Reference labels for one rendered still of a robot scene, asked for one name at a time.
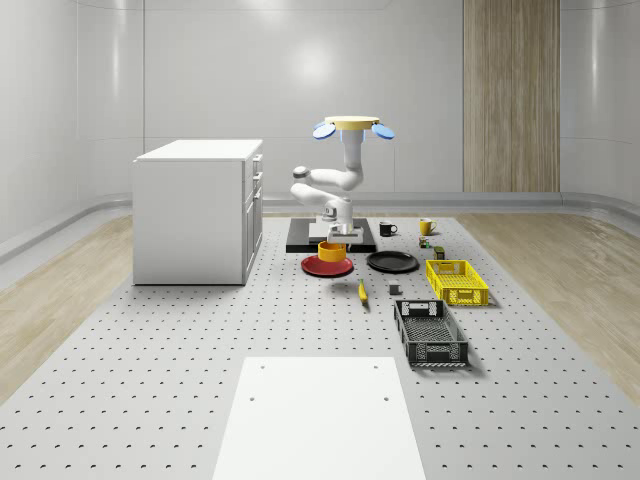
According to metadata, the black stove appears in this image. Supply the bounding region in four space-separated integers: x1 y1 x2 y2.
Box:
285 216 379 254

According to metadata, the dark grey basket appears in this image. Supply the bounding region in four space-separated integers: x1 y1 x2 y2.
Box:
392 298 472 370

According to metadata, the red plate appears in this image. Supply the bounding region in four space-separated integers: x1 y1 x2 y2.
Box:
300 253 356 279

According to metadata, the yellow basket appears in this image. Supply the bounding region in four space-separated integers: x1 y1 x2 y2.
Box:
424 259 491 307

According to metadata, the white cabinet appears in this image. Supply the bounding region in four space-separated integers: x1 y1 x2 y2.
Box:
132 138 265 287

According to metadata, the black plate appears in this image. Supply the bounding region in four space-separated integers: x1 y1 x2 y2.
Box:
365 250 420 275

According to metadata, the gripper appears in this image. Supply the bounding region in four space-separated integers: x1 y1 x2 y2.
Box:
326 223 366 254

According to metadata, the yellow bowl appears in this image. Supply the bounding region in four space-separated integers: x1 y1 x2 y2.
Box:
317 239 348 263

